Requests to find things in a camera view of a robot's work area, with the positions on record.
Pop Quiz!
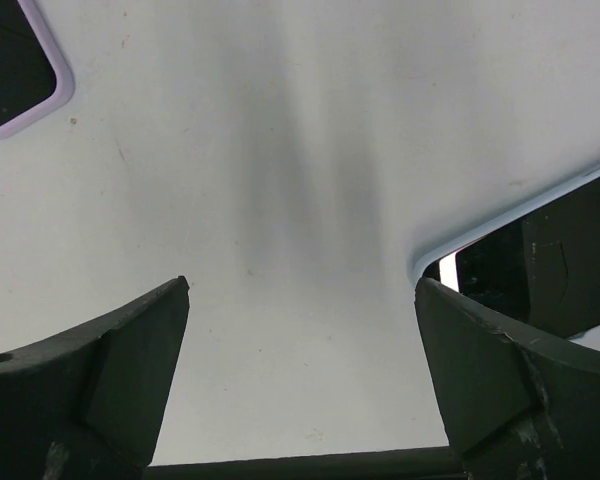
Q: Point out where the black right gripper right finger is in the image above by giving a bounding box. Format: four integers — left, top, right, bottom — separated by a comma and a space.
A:
415, 277, 600, 479

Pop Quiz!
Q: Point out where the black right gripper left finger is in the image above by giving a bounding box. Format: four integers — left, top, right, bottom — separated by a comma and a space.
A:
0, 276, 189, 479

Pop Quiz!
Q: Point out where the light blue phone case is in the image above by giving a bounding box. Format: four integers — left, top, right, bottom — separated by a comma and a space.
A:
0, 1, 600, 464

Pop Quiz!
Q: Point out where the lilac phone case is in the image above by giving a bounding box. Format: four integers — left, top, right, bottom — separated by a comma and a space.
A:
0, 1, 75, 139

